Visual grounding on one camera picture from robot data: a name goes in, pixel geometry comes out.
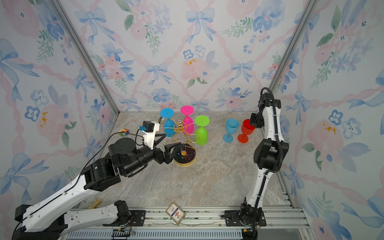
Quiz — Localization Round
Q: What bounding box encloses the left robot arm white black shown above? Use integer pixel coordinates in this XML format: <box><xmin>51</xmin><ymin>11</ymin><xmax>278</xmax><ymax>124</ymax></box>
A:
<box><xmin>12</xmin><ymin>134</ymin><xmax>182</xmax><ymax>240</ymax></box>

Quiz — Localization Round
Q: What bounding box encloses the aluminium corner post right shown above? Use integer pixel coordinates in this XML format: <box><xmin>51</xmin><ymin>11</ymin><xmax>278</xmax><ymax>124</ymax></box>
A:
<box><xmin>269</xmin><ymin>0</ymin><xmax>319</xmax><ymax>90</ymax></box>

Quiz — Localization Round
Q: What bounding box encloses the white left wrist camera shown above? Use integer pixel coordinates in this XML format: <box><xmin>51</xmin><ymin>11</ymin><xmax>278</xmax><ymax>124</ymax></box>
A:
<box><xmin>140</xmin><ymin>121</ymin><xmax>160</xmax><ymax>150</ymax></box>

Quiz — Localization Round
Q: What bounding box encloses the gold wire glass rack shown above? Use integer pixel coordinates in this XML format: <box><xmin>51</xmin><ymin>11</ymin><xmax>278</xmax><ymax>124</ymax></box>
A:
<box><xmin>167</xmin><ymin>118</ymin><xmax>197</xmax><ymax>167</ymax></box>

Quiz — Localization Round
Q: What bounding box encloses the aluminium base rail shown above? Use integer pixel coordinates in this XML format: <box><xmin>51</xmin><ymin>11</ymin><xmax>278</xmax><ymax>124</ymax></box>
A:
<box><xmin>61</xmin><ymin>205</ymin><xmax>315</xmax><ymax>240</ymax></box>

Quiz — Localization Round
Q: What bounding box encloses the magenta wine glass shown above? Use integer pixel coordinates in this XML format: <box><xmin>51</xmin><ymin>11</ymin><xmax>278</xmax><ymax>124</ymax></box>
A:
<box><xmin>181</xmin><ymin>106</ymin><xmax>195</xmax><ymax>134</ymax></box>

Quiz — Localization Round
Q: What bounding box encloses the light blue wine glass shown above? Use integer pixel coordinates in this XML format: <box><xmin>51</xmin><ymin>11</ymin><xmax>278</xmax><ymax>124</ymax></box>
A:
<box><xmin>223</xmin><ymin>119</ymin><xmax>240</xmax><ymax>143</ymax></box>

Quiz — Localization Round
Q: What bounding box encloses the small yellow wooden block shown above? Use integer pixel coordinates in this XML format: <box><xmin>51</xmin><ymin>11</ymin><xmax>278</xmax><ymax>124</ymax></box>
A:
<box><xmin>88</xmin><ymin>198</ymin><xmax>102</xmax><ymax>210</ymax></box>

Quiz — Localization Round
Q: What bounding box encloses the cyan wine glass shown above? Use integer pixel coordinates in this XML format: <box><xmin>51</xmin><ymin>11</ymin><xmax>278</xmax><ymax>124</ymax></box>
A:
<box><xmin>161</xmin><ymin>108</ymin><xmax>176</xmax><ymax>138</ymax></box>

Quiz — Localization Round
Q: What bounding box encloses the rainbow flower plush toy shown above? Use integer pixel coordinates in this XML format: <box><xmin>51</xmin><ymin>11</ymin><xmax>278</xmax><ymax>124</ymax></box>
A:
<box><xmin>119</xmin><ymin>129</ymin><xmax>130</xmax><ymax>136</ymax></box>

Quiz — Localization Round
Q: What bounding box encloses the aluminium corner post left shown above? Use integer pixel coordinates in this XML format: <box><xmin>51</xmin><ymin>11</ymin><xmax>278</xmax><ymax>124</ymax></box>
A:
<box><xmin>48</xmin><ymin>0</ymin><xmax>120</xmax><ymax>115</ymax></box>

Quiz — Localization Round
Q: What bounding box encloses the aluminium corner post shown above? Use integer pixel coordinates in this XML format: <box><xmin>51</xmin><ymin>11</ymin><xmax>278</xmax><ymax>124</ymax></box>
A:
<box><xmin>48</xmin><ymin>0</ymin><xmax>120</xmax><ymax>115</ymax></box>
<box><xmin>269</xmin><ymin>0</ymin><xmax>319</xmax><ymax>90</ymax></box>

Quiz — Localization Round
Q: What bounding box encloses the red wine glass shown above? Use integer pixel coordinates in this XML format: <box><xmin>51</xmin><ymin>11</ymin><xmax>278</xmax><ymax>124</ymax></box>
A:
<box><xmin>238</xmin><ymin>119</ymin><xmax>255</xmax><ymax>144</ymax></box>

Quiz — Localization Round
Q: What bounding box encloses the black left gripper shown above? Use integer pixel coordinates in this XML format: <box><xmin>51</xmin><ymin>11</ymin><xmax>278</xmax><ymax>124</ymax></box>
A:
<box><xmin>124</xmin><ymin>133</ymin><xmax>181</xmax><ymax>176</ymax></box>

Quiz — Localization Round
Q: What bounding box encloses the small framed card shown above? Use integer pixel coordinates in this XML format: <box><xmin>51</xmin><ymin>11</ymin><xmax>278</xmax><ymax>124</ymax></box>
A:
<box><xmin>166</xmin><ymin>203</ymin><xmax>186</xmax><ymax>225</ymax></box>

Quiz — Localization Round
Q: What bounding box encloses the green wine glass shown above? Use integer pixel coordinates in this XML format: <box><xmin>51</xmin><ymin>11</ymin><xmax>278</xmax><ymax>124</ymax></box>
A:
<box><xmin>195</xmin><ymin>116</ymin><xmax>210</xmax><ymax>146</ymax></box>

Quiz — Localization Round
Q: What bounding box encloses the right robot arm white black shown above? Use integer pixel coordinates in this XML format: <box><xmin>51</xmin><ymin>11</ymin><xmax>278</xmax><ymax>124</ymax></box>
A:
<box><xmin>221</xmin><ymin>87</ymin><xmax>289</xmax><ymax>240</ymax></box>

